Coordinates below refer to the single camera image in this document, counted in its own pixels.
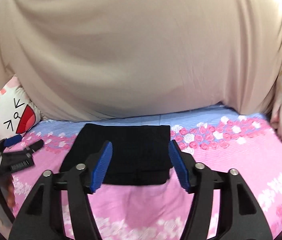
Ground black pants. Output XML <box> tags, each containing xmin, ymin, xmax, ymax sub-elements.
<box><xmin>59</xmin><ymin>124</ymin><xmax>172</xmax><ymax>186</ymax></box>

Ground white cartoon face pillow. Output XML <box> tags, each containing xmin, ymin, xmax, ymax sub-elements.
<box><xmin>0</xmin><ymin>76</ymin><xmax>41</xmax><ymax>139</ymax></box>

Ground pink floral bed sheet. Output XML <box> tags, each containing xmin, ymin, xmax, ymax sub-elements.
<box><xmin>13</xmin><ymin>105</ymin><xmax>282</xmax><ymax>239</ymax></box>

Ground beige draped curtain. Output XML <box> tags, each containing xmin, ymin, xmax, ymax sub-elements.
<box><xmin>0</xmin><ymin>0</ymin><xmax>282</xmax><ymax>121</ymax></box>

